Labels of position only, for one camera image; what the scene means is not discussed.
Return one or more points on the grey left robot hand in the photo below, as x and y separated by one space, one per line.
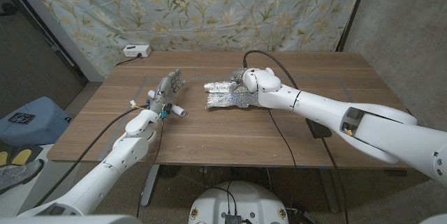
166 93

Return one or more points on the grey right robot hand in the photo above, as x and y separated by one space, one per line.
237 76

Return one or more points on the crinkled aluminum foil sheet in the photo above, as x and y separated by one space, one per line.
227 100

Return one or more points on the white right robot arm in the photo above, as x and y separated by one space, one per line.
314 107

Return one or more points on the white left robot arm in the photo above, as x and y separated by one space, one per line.
115 157

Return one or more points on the white cardboard tube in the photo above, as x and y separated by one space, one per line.
179 111

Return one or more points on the black package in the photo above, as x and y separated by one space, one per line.
317 132

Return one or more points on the white power strip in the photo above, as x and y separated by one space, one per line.
137 50

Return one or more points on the floral print backdrop cloth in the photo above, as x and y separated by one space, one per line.
209 7

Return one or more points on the grey table leg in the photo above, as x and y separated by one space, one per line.
330 190
150 185

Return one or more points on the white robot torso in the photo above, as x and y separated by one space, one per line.
241 199

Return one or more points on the blue plastic bin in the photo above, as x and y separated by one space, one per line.
38 123

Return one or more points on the black backdrop stand pole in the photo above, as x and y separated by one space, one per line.
351 11

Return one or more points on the grey perforated panel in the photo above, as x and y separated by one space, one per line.
28 60

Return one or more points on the black torso connector box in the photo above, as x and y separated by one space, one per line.
232 219

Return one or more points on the black patterned card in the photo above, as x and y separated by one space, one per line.
21 118

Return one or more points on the black item with yellow pads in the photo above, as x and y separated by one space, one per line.
21 156

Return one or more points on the grey sneaker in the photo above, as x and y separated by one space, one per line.
17 175

